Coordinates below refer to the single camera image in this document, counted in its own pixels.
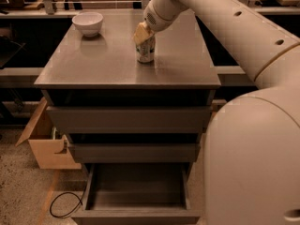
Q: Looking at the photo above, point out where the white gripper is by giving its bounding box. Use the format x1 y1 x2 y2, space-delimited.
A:
133 0 188 45

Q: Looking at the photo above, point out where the silver 7up can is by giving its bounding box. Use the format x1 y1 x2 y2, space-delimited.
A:
136 37 156 63

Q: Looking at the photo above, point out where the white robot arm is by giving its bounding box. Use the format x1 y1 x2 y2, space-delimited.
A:
134 0 300 225

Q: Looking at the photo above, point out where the grey drawer cabinet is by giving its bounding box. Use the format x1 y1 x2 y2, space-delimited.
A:
35 10 220 165

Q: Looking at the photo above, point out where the top grey drawer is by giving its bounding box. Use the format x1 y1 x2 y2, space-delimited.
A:
47 106 210 134

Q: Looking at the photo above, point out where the middle grey drawer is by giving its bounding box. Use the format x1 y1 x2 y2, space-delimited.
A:
68 143 200 163

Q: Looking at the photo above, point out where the open bottom grey drawer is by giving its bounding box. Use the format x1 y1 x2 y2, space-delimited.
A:
71 163 200 225

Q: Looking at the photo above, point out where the white ceramic bowl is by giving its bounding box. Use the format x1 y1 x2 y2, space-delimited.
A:
72 12 103 37

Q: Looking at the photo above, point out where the grey long bench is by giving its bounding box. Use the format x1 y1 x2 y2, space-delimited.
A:
0 64 254 89

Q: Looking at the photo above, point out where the open cardboard box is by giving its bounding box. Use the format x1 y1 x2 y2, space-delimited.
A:
16 98 82 170

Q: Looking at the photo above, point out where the black floor cable left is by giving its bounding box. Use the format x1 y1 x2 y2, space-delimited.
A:
49 190 84 219

